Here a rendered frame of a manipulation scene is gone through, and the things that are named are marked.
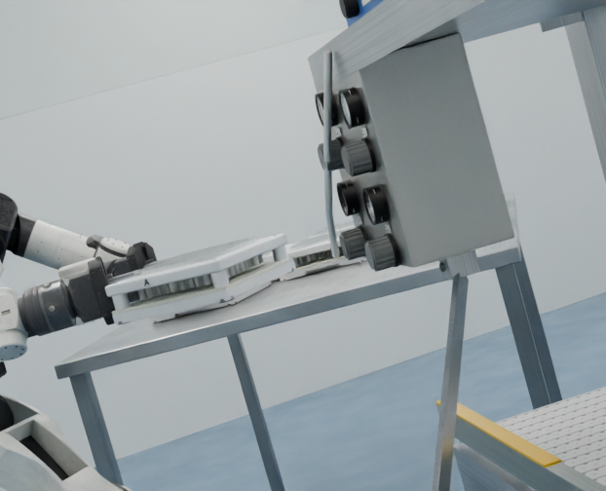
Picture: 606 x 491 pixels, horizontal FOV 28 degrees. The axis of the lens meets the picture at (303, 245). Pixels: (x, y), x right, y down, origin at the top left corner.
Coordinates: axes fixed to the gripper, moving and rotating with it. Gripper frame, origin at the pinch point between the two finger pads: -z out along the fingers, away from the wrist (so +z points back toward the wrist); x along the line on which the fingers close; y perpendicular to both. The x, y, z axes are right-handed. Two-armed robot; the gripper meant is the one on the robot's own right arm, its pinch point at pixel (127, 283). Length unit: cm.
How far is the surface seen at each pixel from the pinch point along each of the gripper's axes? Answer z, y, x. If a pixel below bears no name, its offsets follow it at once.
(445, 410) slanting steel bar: -34, 116, 13
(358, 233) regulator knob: -34, 91, -2
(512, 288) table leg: -75, -42, 28
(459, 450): -38, 92, 23
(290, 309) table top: -28, -52, 19
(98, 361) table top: 18, -63, 18
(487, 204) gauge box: -45, 107, -3
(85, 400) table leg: 24, -66, 26
